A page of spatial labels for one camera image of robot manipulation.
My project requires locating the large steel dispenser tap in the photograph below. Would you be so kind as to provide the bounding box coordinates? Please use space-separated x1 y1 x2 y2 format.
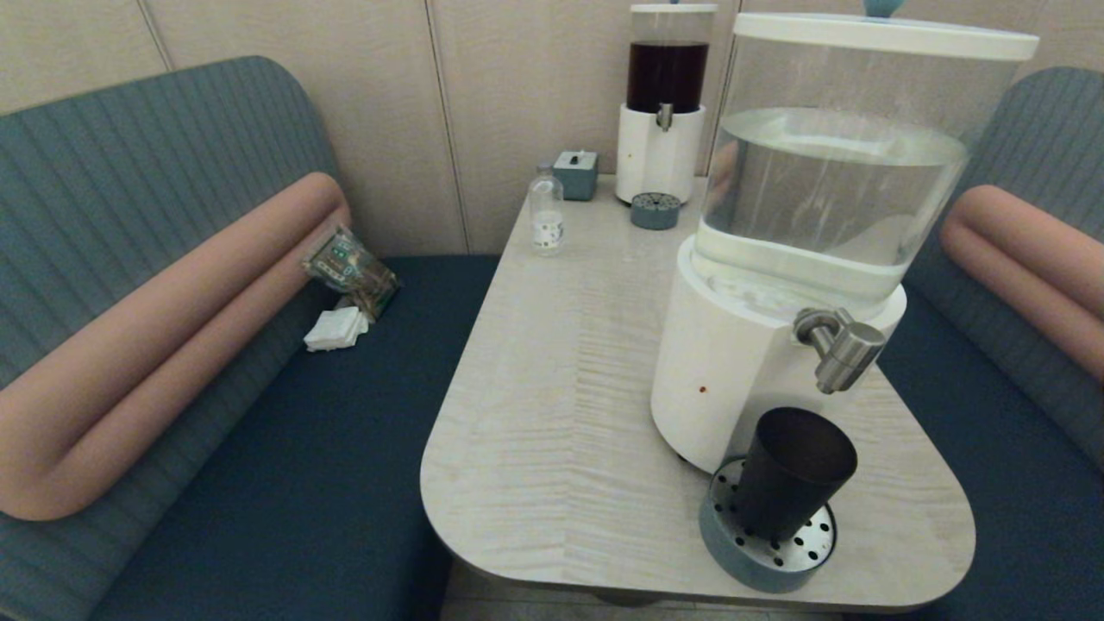
793 308 888 395

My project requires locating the black plastic cup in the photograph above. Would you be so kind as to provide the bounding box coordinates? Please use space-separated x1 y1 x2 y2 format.
735 407 858 543

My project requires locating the small clear plastic bottle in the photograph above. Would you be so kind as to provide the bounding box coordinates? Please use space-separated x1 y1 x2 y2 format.
529 165 566 256

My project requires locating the blue-grey tissue box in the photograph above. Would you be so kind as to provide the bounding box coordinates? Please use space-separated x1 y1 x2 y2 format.
553 150 599 202

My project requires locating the small blue drip tray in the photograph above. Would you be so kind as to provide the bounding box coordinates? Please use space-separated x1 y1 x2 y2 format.
630 192 681 230

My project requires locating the small dark drink dispenser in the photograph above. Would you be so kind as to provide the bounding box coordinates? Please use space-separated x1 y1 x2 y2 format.
616 3 718 206

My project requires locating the large clear water dispenser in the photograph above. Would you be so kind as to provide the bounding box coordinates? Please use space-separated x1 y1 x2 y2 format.
651 0 1040 475

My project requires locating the green brown snack packet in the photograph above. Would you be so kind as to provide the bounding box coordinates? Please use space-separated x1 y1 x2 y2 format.
302 226 399 322

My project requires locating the white napkin stack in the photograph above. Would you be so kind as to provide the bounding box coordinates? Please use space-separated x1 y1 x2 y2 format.
304 305 370 352

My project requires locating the large blue steel drip tray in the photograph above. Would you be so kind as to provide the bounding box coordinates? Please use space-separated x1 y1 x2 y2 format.
699 457 837 594

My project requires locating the pink bolster cushion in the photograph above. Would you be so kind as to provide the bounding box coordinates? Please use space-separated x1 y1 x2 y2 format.
0 172 353 521
940 185 1104 385

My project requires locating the teal bench sofa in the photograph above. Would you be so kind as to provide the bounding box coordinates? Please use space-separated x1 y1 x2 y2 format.
0 56 501 621
845 67 1104 621

